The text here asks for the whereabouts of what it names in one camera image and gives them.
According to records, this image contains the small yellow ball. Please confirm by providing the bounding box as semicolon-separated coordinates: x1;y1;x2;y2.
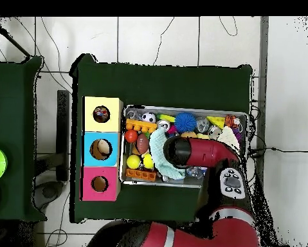
126;154;141;170

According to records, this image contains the mint green knitted cloth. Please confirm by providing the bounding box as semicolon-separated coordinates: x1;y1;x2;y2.
149;127;186;180

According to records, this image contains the cream knitted cloth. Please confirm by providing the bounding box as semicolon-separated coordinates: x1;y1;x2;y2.
216;125;241;155

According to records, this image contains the blue spiky ball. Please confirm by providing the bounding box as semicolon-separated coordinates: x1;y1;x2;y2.
174;111;197;134

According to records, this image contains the orange toy building brick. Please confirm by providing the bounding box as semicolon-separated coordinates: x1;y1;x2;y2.
125;118;158;134

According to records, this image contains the orange ball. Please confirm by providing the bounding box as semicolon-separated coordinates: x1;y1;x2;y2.
124;129;139;143

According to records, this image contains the silver drink can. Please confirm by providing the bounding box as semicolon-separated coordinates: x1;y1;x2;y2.
156;119;171;132

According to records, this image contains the grey metal rail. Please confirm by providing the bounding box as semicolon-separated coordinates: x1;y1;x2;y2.
253;16;269;247

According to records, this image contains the dark green side table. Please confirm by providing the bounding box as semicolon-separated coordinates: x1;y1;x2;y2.
0;56;46;223

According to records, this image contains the orange ribbed toy block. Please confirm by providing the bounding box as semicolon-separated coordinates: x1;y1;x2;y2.
125;168;157;182

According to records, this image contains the small soccer ball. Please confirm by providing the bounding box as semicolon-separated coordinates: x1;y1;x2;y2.
141;112;156;124

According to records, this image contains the large yellow ball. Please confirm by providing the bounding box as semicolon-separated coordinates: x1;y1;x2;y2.
142;153;155;170

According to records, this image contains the metal mesh bin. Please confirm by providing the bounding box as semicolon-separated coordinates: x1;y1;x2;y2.
119;104;249;188

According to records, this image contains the brown toy football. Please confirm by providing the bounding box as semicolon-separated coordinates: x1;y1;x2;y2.
136;133;150;155

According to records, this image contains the white cloth with colourful spots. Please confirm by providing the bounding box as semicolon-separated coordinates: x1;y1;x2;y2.
93;105;111;123

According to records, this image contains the dark green tablecloth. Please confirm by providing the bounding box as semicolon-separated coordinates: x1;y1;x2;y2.
69;53;253;224

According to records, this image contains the wooden box with three holes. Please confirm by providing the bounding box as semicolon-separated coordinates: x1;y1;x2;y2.
80;96;124;202

